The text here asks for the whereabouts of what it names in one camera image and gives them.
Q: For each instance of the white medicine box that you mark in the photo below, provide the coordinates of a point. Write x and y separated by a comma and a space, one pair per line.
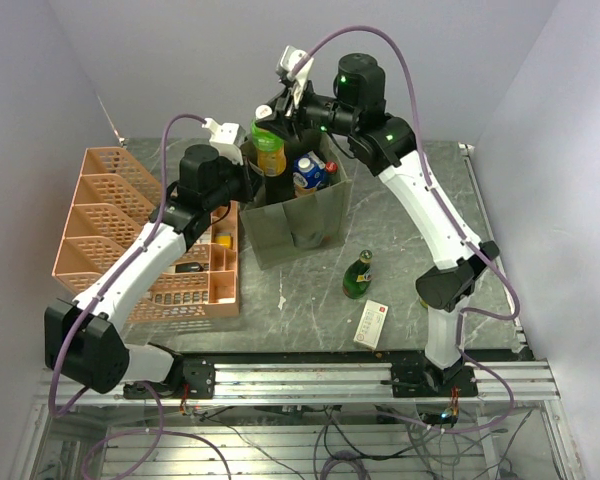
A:
370, 325

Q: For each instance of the green tea plastic bottle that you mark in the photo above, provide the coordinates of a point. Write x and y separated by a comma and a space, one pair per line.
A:
270, 154

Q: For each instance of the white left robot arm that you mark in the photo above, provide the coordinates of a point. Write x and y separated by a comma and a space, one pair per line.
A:
83, 336

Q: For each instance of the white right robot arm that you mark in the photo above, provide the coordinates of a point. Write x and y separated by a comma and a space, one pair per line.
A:
386, 145

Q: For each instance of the blue pineapple juice carton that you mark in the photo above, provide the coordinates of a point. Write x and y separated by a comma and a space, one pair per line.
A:
309, 174

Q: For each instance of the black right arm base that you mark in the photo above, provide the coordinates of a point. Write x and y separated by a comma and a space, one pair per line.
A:
415, 380

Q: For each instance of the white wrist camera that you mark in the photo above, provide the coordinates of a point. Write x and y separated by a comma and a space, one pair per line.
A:
227, 139
293, 69

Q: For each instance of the aluminium rail frame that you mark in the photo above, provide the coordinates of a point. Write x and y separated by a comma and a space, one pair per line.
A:
312, 416

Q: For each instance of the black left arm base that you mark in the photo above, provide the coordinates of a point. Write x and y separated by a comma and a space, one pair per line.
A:
190, 380

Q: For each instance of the black device in basket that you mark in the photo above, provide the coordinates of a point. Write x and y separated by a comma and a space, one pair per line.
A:
191, 267

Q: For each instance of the green glass bottle centre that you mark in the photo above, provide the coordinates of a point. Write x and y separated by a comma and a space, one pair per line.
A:
358, 275

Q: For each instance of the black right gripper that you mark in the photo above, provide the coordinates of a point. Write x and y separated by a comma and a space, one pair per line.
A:
286, 118

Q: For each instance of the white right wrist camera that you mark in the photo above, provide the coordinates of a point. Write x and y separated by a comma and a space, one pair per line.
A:
293, 69

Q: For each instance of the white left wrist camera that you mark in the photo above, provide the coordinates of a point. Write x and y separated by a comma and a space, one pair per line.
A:
227, 139

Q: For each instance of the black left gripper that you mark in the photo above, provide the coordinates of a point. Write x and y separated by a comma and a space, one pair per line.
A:
249, 181

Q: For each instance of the green canvas tote bag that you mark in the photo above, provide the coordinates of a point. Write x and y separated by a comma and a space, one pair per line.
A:
290, 230

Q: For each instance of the cola glass bottle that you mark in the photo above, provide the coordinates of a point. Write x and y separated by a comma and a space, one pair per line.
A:
332, 172

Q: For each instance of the yellow grey small object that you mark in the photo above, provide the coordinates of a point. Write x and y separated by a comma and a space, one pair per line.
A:
224, 239

